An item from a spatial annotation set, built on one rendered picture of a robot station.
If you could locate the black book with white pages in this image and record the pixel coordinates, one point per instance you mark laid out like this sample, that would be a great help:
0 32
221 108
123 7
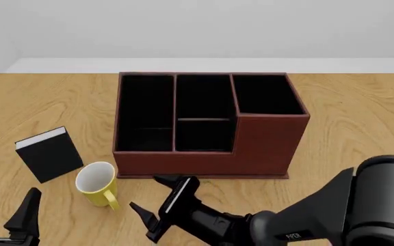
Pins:
50 156

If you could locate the yellow and white mug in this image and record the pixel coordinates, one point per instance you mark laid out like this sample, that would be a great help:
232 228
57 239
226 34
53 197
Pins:
96 197

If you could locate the red-brown desk caddy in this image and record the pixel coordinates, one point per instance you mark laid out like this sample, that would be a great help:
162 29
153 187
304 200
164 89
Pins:
269 143

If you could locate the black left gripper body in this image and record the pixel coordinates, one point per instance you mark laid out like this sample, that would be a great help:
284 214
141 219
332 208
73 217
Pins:
9 242

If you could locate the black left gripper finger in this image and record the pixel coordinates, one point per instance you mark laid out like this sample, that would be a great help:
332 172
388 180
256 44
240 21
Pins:
26 220

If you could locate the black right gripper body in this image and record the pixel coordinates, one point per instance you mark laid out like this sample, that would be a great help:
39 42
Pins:
180 202

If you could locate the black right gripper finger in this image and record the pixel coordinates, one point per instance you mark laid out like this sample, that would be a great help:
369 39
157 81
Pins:
147 217
168 181

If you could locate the grey and black right robot arm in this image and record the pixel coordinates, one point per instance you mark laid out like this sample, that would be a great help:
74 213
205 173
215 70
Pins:
320 202

